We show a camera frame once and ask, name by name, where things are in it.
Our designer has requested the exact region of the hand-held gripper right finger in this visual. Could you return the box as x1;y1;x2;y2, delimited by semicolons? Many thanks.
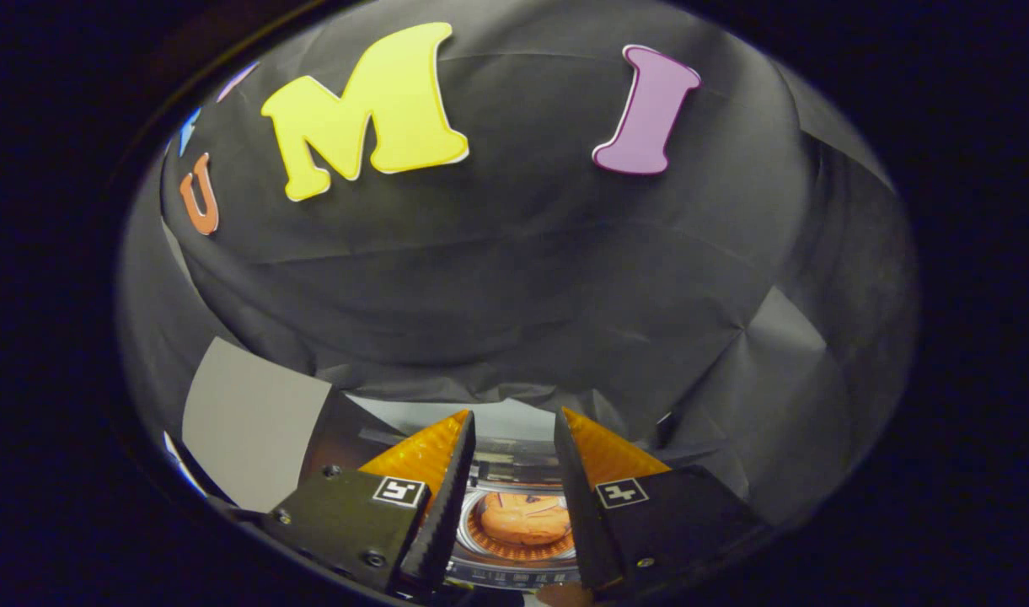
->
552;406;771;598

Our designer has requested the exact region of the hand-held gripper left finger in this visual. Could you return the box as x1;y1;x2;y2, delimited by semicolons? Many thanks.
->
261;409;478;595

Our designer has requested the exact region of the orange polo shirt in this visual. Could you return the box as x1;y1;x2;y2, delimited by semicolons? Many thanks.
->
480;493;572;545

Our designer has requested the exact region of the grey washing machine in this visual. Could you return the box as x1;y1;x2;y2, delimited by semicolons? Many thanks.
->
447;459;587;591

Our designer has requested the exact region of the grey cabinet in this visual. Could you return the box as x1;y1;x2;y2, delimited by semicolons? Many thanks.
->
181;337;405;515

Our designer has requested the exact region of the black backdrop cloth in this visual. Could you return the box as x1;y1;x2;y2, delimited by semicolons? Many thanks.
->
118;0;919;524

